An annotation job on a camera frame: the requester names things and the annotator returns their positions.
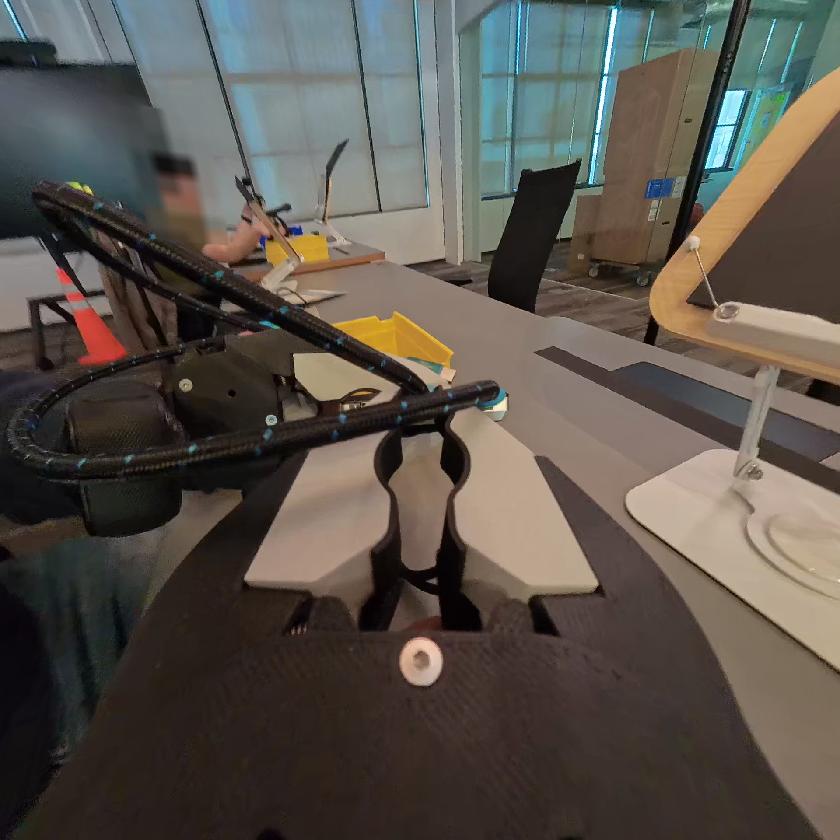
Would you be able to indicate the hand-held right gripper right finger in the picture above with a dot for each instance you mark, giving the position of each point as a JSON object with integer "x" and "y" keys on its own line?
{"x": 525, "y": 525}

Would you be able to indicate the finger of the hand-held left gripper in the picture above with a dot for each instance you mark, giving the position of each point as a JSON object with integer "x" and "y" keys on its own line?
{"x": 341, "y": 378}

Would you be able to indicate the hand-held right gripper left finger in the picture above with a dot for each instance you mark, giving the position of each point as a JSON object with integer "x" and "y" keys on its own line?
{"x": 322, "y": 525}

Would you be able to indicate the yellow plastic bin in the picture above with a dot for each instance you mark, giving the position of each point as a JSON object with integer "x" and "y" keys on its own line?
{"x": 394, "y": 339}
{"x": 305, "y": 247}

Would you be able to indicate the dark monitor with wooden back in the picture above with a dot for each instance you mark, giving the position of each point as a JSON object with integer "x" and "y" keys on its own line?
{"x": 775, "y": 236}

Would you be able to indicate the orange traffic cone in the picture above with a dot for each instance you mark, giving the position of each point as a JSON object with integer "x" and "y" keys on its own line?
{"x": 92, "y": 335}

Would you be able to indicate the tilted black panel on stand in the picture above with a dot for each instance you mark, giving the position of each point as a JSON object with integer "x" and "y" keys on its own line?
{"x": 331, "y": 177}

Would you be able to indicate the black office chair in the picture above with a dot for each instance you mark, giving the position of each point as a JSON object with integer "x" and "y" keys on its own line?
{"x": 532, "y": 236}

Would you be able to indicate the person's blue jeans leg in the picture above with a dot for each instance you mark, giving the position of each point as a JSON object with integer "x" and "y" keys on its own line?
{"x": 79, "y": 617}

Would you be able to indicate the large black television screen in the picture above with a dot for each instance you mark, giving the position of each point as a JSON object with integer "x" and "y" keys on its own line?
{"x": 79, "y": 145}

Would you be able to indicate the brown cardboard box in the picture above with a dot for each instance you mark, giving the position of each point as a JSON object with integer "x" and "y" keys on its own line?
{"x": 650, "y": 158}

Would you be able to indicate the black boom pole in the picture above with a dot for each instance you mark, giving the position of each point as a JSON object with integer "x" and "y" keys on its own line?
{"x": 702, "y": 158}

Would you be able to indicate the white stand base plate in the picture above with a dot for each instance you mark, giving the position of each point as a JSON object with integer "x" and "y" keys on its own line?
{"x": 696, "y": 525}

